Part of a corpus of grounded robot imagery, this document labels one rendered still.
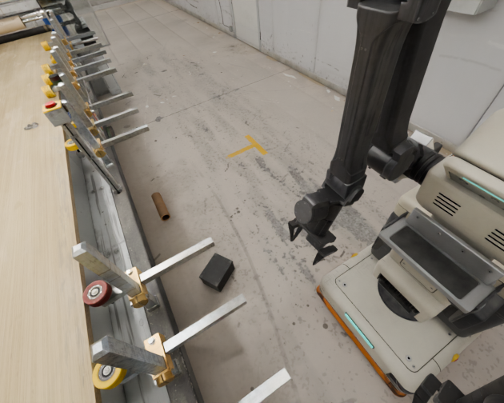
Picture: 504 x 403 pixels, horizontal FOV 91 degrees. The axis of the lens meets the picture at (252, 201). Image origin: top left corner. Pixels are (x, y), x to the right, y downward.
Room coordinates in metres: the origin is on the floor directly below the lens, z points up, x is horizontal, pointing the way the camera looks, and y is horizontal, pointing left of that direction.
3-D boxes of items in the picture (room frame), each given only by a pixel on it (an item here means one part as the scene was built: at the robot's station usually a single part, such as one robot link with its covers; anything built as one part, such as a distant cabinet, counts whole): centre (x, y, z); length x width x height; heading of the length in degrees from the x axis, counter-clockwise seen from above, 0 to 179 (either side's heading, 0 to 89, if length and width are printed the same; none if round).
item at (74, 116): (1.28, 0.84, 0.90); 0.04 x 0.04 x 0.48; 23
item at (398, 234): (0.24, -0.46, 0.99); 0.28 x 0.16 x 0.22; 23
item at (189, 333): (0.20, 0.28, 0.80); 0.43 x 0.03 x 0.04; 113
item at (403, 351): (0.36, -0.72, 0.16); 0.67 x 0.64 x 0.25; 113
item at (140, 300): (0.38, 0.46, 0.83); 0.14 x 0.06 x 0.05; 23
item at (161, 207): (1.46, 0.80, 0.04); 0.30 x 0.08 x 0.08; 23
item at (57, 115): (1.04, 0.74, 1.18); 0.07 x 0.07 x 0.08; 23
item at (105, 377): (0.13, 0.46, 0.85); 0.08 x 0.08 x 0.11
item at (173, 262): (0.43, 0.38, 0.83); 0.43 x 0.03 x 0.04; 113
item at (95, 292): (0.36, 0.56, 0.85); 0.08 x 0.08 x 0.11
